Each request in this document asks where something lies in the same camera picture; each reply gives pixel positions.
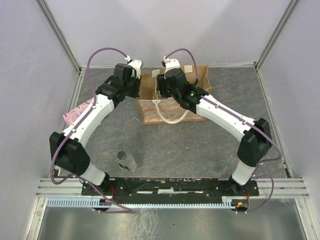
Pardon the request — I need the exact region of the pink printed package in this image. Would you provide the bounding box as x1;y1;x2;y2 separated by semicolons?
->
63;98;93;126

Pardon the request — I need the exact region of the left aluminium frame post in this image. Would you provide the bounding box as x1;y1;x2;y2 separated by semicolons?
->
35;0;81;73

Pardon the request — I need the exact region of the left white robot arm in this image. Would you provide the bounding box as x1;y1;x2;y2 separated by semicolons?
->
49;60;143;195

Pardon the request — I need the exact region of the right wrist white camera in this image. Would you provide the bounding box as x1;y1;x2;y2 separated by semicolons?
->
161;56;181;74

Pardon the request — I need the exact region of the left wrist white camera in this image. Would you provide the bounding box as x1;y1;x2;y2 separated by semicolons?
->
124;55;143;79

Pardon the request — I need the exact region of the right aluminium frame post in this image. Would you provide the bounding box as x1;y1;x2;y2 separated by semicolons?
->
254;0;300;72

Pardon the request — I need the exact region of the brown canvas tote bag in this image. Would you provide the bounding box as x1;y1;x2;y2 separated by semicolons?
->
136;65;212;125

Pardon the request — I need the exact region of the blue slotted cable duct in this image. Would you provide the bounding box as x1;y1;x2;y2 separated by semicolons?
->
47;195;236;210

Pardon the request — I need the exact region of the tall clear glass bottle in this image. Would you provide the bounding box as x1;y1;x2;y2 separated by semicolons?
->
154;85;160;99

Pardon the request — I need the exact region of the aluminium frame post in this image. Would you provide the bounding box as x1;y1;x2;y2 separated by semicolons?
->
254;0;300;72
35;0;81;73

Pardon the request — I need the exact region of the purple cable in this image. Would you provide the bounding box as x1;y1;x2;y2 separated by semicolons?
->
49;46;133;214
162;48;283;214

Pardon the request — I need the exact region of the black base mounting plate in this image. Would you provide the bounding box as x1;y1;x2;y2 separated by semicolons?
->
98;177;259;197

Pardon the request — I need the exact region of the short clear glass bottle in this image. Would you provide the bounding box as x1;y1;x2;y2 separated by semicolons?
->
114;151;137;173

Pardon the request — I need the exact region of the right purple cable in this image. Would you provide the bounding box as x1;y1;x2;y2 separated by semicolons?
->
162;48;283;214

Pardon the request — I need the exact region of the aluminium front rail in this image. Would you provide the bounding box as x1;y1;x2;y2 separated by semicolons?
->
35;178;310;199

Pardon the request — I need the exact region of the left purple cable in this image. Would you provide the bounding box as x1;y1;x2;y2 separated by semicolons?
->
49;46;133;214

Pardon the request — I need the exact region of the wrist white camera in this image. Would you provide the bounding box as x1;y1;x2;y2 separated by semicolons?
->
161;56;181;74
124;55;143;79

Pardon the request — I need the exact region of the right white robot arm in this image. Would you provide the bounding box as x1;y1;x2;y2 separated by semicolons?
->
156;68;272;196

